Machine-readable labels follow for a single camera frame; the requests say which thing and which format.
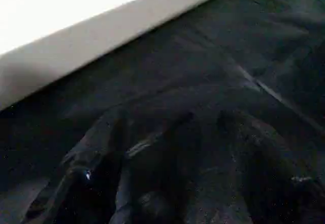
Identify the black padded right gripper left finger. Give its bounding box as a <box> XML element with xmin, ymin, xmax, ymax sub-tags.
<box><xmin>22</xmin><ymin>112</ymin><xmax>129</xmax><ymax>224</ymax></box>

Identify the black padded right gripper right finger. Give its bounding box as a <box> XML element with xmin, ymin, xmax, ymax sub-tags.
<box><xmin>217</xmin><ymin>109</ymin><xmax>325</xmax><ymax>224</ymax></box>

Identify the white plastic table top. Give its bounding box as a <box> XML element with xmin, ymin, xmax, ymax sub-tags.
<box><xmin>0</xmin><ymin>0</ymin><xmax>261</xmax><ymax>112</ymax></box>

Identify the black mat cover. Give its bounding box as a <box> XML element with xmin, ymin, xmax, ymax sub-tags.
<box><xmin>0</xmin><ymin>0</ymin><xmax>325</xmax><ymax>224</ymax></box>

